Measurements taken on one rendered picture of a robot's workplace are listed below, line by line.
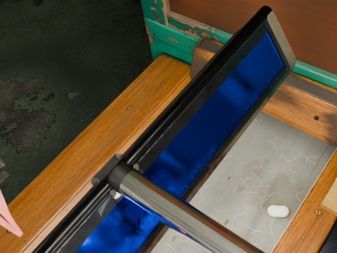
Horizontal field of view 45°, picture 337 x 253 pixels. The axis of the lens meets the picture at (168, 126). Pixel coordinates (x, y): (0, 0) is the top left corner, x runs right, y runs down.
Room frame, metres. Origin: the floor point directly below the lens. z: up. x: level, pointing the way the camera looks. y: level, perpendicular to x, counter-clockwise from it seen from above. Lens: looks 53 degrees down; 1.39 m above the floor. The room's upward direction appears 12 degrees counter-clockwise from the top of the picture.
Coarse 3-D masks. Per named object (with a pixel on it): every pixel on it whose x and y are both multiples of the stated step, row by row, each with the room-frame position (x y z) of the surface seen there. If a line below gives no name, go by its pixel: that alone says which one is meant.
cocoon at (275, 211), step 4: (268, 208) 0.28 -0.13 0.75; (272, 208) 0.27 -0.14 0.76; (276, 208) 0.27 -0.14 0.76; (280, 208) 0.27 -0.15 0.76; (284, 208) 0.27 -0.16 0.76; (268, 212) 0.27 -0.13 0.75; (272, 212) 0.27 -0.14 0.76; (276, 212) 0.27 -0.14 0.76; (280, 212) 0.27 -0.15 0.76; (284, 212) 0.26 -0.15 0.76; (288, 212) 0.26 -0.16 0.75; (276, 216) 0.26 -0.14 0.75; (280, 216) 0.26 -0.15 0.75; (284, 216) 0.26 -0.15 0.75
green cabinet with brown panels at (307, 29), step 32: (160, 0) 0.68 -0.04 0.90; (192, 0) 0.64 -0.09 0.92; (224, 0) 0.58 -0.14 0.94; (256, 0) 0.54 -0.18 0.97; (288, 0) 0.50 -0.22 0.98; (320, 0) 0.46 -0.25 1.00; (192, 32) 0.63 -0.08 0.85; (224, 32) 0.58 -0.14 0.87; (288, 32) 0.49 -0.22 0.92; (320, 32) 0.46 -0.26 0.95; (320, 64) 0.45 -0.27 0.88
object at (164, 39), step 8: (152, 24) 0.70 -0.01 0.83; (160, 24) 0.69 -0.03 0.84; (152, 32) 0.71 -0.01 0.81; (160, 32) 0.69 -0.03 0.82; (168, 32) 0.67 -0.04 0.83; (176, 32) 0.66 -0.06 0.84; (152, 40) 0.71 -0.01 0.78; (160, 40) 0.69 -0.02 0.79; (168, 40) 0.67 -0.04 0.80; (176, 40) 0.66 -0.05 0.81; (184, 40) 0.64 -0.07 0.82; (192, 40) 0.63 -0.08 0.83; (200, 40) 0.61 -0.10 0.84; (152, 48) 0.72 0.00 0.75; (160, 48) 0.70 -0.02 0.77; (168, 48) 0.68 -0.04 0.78; (176, 48) 0.66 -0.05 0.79; (184, 48) 0.64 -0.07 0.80; (192, 48) 0.63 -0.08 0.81; (152, 56) 0.72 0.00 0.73; (176, 56) 0.66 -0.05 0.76; (184, 56) 0.65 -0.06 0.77; (192, 56) 0.63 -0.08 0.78
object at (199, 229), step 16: (112, 160) 0.19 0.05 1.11; (96, 176) 0.18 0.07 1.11; (112, 176) 0.17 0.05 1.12; (128, 176) 0.17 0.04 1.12; (144, 176) 0.16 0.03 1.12; (112, 192) 0.16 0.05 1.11; (128, 192) 0.15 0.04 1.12; (144, 192) 0.15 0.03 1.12; (160, 192) 0.15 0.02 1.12; (144, 208) 0.14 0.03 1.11; (160, 208) 0.13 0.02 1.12; (176, 208) 0.13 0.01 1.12; (192, 208) 0.13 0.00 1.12; (176, 224) 0.12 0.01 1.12; (192, 224) 0.12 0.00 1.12; (208, 224) 0.11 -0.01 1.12; (192, 240) 0.11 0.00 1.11; (208, 240) 0.10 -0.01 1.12; (224, 240) 0.10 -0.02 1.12; (240, 240) 0.10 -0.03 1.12
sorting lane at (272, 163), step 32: (256, 128) 0.45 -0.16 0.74; (288, 128) 0.43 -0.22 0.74; (224, 160) 0.39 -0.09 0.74; (256, 160) 0.38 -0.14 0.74; (288, 160) 0.37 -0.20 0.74; (320, 160) 0.35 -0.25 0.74; (224, 192) 0.33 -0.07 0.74; (256, 192) 0.32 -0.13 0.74; (288, 192) 0.30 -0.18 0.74; (224, 224) 0.27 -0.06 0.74; (256, 224) 0.26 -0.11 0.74; (288, 224) 0.25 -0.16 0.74
